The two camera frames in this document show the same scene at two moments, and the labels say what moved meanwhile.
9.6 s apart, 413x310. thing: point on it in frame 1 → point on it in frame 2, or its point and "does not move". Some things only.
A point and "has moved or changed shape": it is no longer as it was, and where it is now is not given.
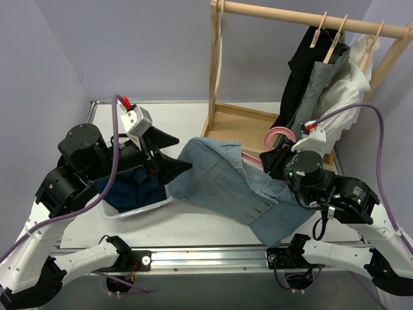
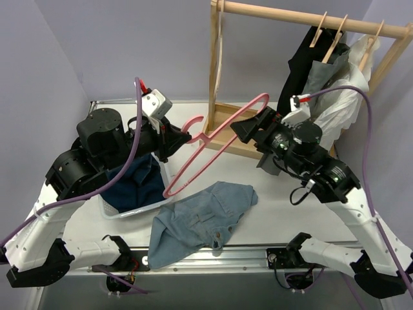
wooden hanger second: [333, 44] does not move
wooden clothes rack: [247, 126] does not move
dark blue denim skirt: [126, 190] does not move
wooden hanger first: [317, 31] does not move
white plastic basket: [110, 210] does not move
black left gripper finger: [156, 136] → [178, 139]
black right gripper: [273, 160] → [261, 128]
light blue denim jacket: [214, 174] → [183, 226]
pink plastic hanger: [268, 136] has moved or changed shape
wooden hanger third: [370, 44] does not move
